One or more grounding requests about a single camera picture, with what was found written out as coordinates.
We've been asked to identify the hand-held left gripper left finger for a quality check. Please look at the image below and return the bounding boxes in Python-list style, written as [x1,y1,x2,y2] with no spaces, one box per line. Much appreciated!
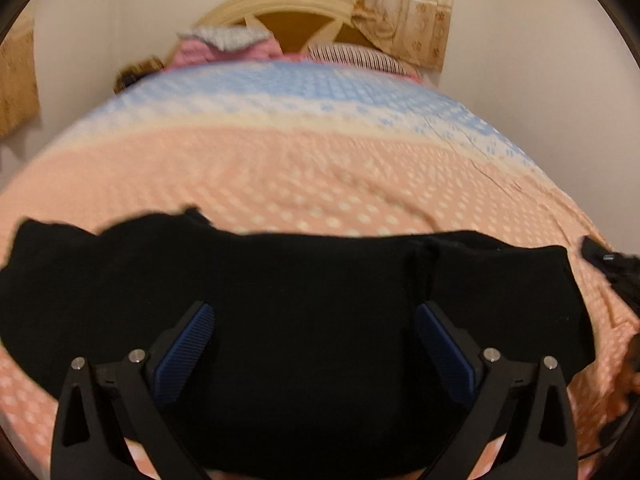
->
[50,301,217,480]

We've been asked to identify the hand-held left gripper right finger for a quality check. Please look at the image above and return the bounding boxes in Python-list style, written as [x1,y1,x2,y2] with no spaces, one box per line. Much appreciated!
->
[414,301,581,480]

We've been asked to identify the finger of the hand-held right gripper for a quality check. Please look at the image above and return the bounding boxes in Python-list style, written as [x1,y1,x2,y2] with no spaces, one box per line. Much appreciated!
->
[581,236,621,271]

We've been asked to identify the black pants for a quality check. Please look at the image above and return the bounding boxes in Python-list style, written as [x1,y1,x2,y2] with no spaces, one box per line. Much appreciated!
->
[0,205,598,480]

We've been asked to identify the polka-dot bed sheet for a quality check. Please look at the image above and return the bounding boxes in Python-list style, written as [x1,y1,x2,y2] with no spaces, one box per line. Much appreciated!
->
[0,57,640,480]

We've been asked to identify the brown patterned bag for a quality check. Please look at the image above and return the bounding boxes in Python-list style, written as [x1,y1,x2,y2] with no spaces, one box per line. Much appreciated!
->
[114,57,166,93]

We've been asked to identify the beige patterned window curtain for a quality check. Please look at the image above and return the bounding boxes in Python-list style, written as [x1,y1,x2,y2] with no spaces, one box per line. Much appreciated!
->
[242,0,458,73]

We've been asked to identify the pink blanket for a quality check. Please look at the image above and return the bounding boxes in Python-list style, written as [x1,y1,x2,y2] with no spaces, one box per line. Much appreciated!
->
[165,37,283,68]

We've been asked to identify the striped pillow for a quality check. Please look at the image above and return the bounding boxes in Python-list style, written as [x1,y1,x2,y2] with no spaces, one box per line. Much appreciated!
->
[306,44,411,77]

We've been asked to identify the golden patterned side curtain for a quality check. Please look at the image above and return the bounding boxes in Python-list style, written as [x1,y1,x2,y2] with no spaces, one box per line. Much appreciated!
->
[0,15,41,138]

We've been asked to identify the grey floral pillow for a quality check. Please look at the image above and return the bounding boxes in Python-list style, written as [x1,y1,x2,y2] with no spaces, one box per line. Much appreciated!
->
[179,26,271,52]

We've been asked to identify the cream wooden headboard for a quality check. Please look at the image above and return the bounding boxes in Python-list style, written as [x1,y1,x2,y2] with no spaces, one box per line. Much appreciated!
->
[165,0,371,61]

